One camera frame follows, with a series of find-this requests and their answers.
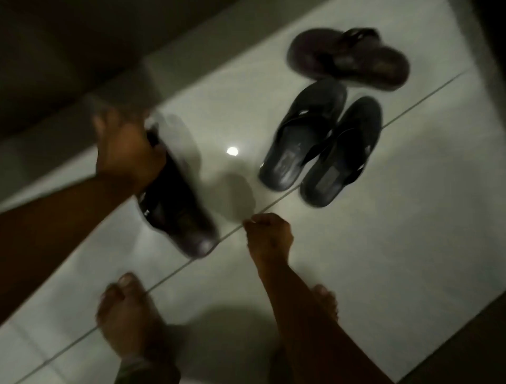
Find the person's right hand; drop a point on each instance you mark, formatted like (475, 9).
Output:
(268, 237)

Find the person's left hand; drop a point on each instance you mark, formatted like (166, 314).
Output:
(126, 152)

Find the person's left fingers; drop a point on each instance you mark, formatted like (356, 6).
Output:
(106, 118)

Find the person's right fingers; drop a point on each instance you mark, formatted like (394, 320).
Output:
(257, 226)

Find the dark brown sandal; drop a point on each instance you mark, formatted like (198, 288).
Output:
(350, 58)
(178, 205)

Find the person's right forearm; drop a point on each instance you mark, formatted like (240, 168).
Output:
(312, 320)

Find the person's left forearm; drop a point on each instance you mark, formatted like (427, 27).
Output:
(51, 233)

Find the person's right foot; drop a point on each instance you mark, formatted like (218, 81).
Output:
(326, 300)

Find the person's foot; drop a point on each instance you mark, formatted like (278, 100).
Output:
(132, 328)
(326, 300)

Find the dark blue flip-flop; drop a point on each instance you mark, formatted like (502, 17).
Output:
(302, 134)
(342, 152)

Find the person's left foot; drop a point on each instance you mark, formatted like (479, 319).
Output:
(132, 328)

